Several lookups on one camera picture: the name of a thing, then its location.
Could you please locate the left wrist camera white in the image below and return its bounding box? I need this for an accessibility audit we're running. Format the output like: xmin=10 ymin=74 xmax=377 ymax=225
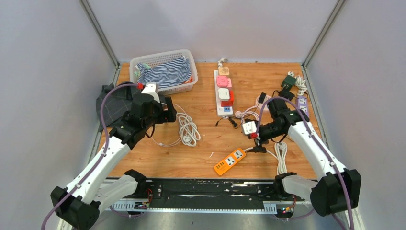
xmin=141 ymin=83 xmax=160 ymax=103

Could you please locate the purple power strip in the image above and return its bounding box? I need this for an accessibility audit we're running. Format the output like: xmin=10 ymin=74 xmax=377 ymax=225
xmin=296 ymin=96 xmax=310 ymax=117

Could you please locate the purple strip white cable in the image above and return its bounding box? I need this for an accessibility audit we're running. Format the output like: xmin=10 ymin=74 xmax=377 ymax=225
xmin=287 ymin=71 xmax=308 ymax=97

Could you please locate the blue white striped cloth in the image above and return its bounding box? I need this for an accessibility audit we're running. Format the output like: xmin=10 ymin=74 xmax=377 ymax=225
xmin=134 ymin=56 xmax=192 ymax=89

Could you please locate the long white power strip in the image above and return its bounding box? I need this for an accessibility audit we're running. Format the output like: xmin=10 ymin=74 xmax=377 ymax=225
xmin=214 ymin=70 xmax=235 ymax=117

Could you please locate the red plug adapter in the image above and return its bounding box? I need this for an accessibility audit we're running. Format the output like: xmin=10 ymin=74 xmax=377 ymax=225
xmin=221 ymin=91 xmax=234 ymax=107

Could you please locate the small black charger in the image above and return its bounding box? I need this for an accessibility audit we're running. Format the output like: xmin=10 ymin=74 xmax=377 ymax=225
xmin=257 ymin=92 xmax=267 ymax=104

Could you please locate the orange power strip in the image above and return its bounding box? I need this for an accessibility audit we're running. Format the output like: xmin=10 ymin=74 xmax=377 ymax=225
xmin=214 ymin=148 xmax=246 ymax=176

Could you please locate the pink white coiled cable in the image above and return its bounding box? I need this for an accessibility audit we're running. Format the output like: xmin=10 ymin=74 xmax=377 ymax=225
xmin=235 ymin=106 xmax=261 ymax=127

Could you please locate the black power adapter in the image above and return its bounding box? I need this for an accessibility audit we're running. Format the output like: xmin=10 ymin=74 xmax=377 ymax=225
xmin=278 ymin=89 xmax=295 ymax=101

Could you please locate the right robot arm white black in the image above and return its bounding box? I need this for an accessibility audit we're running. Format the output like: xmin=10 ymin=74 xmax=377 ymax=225
xmin=242 ymin=96 xmax=361 ymax=216

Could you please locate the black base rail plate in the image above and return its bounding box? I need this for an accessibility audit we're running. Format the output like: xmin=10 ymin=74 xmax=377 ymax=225
xmin=108 ymin=177 xmax=305 ymax=212

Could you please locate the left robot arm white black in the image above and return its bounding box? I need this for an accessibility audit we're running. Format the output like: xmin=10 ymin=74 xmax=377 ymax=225
xmin=51 ymin=93 xmax=177 ymax=230

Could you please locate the white plug adapter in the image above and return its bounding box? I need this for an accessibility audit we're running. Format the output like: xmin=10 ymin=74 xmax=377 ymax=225
xmin=217 ymin=88 xmax=229 ymax=100

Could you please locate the thin black cable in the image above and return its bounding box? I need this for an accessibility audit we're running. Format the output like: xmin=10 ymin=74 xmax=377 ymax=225
xmin=215 ymin=115 xmax=248 ymax=129

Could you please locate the pink USB charging cable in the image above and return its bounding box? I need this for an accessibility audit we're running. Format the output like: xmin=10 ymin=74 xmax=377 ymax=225
xmin=150 ymin=103 xmax=191 ymax=148

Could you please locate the beige round-pattern plug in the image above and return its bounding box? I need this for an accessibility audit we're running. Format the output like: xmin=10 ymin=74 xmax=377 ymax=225
xmin=218 ymin=67 xmax=230 ymax=76

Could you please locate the pink plug adapter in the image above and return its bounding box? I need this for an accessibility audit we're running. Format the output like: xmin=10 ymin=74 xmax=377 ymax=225
xmin=216 ymin=75 xmax=232 ymax=89

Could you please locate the dark grey plaid cloth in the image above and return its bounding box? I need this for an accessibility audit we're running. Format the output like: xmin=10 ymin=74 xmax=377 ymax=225
xmin=96 ymin=83 xmax=141 ymax=127

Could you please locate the dark green plug adapter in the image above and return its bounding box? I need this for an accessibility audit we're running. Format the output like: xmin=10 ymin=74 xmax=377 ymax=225
xmin=281 ymin=75 xmax=296 ymax=91

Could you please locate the white plastic basket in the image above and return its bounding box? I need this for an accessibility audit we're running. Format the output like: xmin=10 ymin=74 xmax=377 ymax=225
xmin=129 ymin=49 xmax=198 ymax=95

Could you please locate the orange strip white cable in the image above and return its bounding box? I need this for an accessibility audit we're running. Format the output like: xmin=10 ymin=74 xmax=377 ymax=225
xmin=243 ymin=141 xmax=289 ymax=176

